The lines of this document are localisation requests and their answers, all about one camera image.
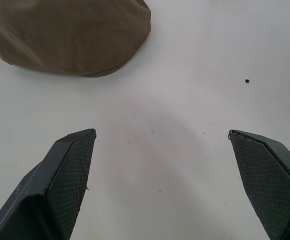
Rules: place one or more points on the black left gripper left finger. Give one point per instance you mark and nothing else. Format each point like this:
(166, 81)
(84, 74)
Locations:
(47, 190)

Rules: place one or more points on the brown cloth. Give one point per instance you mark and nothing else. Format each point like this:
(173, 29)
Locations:
(67, 37)

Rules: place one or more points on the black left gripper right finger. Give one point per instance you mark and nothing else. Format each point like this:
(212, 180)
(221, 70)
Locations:
(267, 185)

